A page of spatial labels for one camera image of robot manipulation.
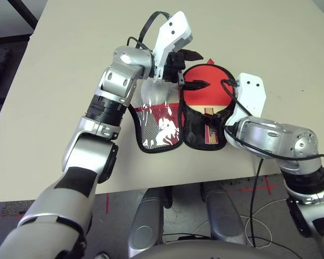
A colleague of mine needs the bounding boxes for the thin black floor cable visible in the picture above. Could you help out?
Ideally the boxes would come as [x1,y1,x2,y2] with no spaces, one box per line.
[161,232,214,242]

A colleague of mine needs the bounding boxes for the black metal frame bar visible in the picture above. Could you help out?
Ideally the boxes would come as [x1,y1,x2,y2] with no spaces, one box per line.
[13,0,41,22]

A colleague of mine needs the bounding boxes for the red ping-pong paddle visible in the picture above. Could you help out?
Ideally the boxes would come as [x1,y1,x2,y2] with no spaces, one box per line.
[183,65,234,146]

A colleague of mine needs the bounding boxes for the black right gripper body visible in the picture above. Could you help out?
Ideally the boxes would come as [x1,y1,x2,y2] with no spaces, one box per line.
[218,109,232,129]

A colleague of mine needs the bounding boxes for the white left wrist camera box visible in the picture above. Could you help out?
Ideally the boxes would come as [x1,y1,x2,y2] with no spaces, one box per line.
[151,10,194,81]

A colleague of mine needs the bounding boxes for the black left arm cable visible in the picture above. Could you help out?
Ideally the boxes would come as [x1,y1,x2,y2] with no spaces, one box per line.
[126,11,171,51]

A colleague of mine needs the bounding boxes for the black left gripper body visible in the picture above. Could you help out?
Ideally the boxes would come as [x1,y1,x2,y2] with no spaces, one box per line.
[163,51,186,87]

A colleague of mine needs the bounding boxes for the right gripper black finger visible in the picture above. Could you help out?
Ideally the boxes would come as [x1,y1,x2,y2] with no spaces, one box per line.
[201,112,221,127]

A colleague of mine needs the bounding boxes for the white floor cable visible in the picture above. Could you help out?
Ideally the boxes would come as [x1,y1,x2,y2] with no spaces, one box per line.
[191,198,289,249]

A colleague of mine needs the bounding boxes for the black hip bracket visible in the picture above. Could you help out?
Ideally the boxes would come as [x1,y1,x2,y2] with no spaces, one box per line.
[163,186,175,209]

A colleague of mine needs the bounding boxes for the grey left robot leg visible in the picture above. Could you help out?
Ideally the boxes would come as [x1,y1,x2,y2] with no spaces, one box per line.
[127,187,165,258]

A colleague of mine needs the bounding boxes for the red floor tape cross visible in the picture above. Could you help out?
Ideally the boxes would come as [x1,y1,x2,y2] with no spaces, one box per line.
[228,175,278,195]

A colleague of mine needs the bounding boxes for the grey robot torso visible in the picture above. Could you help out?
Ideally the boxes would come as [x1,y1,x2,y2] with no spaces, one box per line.
[134,239,298,259]

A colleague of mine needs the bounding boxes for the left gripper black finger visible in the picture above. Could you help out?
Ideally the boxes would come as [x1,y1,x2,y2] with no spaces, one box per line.
[183,79,211,91]
[181,49,204,62]

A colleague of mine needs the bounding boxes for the black red paddle case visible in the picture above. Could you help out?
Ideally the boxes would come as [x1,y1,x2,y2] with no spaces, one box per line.
[128,58,237,154]

